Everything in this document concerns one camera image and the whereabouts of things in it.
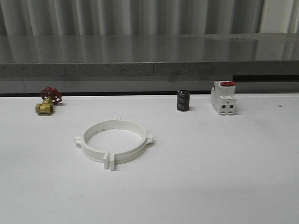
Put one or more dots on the white half pipe clamp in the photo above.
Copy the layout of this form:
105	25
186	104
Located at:
95	154
135	151

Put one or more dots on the black cylindrical capacitor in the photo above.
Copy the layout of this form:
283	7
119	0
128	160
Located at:
183	99

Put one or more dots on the grey stone counter ledge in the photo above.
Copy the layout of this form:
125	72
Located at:
132	64

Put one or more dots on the brass valve red handwheel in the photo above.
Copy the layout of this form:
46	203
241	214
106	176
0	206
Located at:
51	97

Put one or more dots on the white pleated curtain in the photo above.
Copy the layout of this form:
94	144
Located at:
147	17

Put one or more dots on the white circuit breaker red switch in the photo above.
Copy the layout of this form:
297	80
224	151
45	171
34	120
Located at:
223	97

